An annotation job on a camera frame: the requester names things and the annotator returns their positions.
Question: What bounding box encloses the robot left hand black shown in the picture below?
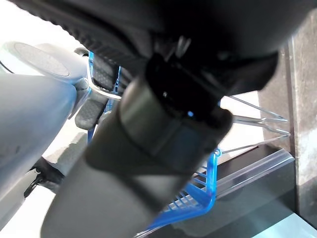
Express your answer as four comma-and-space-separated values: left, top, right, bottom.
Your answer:
9, 0, 317, 238

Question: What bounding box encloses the blue plastic shopping basket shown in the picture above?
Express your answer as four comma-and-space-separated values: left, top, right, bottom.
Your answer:
86, 49, 290, 231

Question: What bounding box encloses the black shelf with clear rail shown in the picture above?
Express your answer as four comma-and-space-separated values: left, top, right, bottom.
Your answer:
136, 145, 317, 238

